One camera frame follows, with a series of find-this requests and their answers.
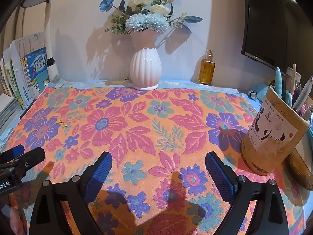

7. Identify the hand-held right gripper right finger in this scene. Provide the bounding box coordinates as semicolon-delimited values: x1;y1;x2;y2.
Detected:
205;151;290;235

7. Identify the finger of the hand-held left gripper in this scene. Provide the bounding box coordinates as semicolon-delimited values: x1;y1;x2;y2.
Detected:
0;144;25;163
12;147;46;177

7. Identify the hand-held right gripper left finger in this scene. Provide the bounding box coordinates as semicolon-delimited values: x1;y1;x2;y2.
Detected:
29;151;113;235

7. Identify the bamboo pen holder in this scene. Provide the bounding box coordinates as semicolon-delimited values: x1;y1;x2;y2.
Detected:
240;86;313;176

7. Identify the floral patterned cloth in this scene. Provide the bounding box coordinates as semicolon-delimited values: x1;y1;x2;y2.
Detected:
0;86;306;235

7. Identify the row of books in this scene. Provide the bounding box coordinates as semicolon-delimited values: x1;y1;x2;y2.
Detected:
0;32;50;128

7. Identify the brown wooden cylinder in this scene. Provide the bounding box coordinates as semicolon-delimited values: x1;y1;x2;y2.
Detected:
285;148;313;190

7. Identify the blue cover book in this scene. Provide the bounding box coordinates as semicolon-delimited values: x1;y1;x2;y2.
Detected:
26;49;50;101

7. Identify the amber glass bottle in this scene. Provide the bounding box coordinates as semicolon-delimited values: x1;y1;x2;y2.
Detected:
198;49;216;85

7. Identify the bunch of pens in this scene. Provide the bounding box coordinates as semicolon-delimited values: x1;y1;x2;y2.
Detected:
275;64;313;120

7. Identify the white desk lamp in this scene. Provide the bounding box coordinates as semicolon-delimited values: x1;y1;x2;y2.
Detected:
21;0;59;84

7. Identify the white ribbed vase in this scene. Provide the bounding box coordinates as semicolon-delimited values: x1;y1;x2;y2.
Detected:
130;31;162;90

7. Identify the black monitor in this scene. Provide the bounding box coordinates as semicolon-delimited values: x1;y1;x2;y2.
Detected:
241;0;313;76

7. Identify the artificial flower bouquet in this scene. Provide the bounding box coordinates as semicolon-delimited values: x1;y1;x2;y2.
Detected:
99;0;203;36

